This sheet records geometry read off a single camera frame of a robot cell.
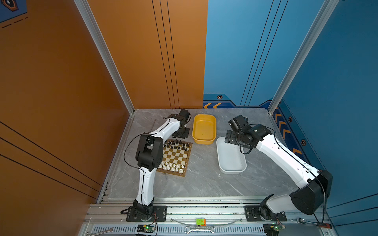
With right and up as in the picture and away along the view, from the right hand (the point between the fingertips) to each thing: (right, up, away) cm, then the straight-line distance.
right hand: (232, 140), depth 80 cm
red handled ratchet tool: (+31, -38, -10) cm, 50 cm away
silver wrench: (-24, -42, -10) cm, 49 cm away
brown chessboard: (-33, -11, +14) cm, 37 cm away
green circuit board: (-45, -42, -9) cm, 62 cm away
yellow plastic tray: (-14, +5, +29) cm, 32 cm away
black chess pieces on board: (-33, -5, +19) cm, 38 cm away
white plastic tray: (+2, -14, +10) cm, 17 cm away
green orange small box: (-18, -38, -10) cm, 43 cm away
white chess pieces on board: (-34, -17, +7) cm, 39 cm away
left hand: (-28, +2, +20) cm, 34 cm away
